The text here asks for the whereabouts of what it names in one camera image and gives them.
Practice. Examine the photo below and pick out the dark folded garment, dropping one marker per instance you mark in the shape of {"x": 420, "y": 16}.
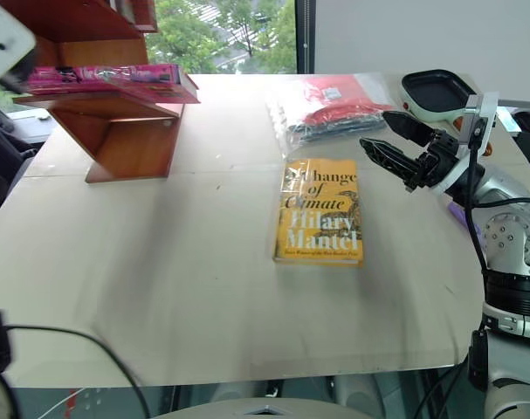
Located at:
{"x": 334, "y": 127}

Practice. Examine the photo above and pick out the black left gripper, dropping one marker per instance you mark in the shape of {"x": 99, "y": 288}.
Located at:
{"x": 18, "y": 74}

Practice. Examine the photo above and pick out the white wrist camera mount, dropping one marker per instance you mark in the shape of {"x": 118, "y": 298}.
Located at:
{"x": 2, "y": 39}
{"x": 487, "y": 113}

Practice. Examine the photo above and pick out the purple flat object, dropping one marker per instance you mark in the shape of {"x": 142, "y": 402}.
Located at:
{"x": 459, "y": 216}

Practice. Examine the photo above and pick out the pink book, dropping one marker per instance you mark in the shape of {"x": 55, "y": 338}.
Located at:
{"x": 155, "y": 87}

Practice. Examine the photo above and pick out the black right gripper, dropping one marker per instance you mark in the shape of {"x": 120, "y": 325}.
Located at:
{"x": 437, "y": 161}

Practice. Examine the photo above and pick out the yellow paperback book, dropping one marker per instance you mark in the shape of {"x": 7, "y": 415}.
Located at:
{"x": 319, "y": 209}

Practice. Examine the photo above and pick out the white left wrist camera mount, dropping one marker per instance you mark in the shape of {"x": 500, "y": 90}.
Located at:
{"x": 2, "y": 39}

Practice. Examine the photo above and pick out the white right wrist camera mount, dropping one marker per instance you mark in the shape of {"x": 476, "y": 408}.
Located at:
{"x": 487, "y": 113}

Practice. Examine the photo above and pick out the dark window frame post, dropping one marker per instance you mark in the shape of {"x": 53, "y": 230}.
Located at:
{"x": 305, "y": 35}

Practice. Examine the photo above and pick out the white pan with black inside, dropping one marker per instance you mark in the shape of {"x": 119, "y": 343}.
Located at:
{"x": 432, "y": 89}

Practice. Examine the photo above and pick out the reddish wooden bookshelf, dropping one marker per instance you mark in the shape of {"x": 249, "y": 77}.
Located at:
{"x": 129, "y": 148}

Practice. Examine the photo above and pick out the red folded garment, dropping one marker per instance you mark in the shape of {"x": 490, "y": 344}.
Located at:
{"x": 334, "y": 94}

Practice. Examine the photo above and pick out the clear plastic bag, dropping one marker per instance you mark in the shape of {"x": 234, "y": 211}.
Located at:
{"x": 286, "y": 126}

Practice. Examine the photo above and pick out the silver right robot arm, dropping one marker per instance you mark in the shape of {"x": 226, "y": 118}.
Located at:
{"x": 509, "y": 231}

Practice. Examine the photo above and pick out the light blue box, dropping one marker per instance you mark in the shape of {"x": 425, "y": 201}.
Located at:
{"x": 507, "y": 120}

